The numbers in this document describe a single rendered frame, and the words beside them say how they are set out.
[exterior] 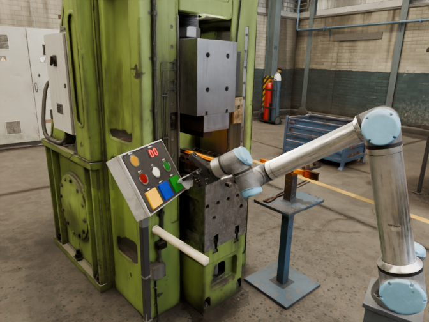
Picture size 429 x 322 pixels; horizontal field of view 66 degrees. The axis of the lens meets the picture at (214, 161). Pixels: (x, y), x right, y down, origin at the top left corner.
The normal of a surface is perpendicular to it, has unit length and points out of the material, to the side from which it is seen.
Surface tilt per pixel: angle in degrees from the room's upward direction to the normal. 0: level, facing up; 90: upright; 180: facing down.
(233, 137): 90
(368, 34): 90
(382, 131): 83
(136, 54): 89
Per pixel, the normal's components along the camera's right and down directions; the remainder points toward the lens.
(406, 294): -0.45, 0.32
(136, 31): -0.72, 0.16
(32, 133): 0.62, 0.23
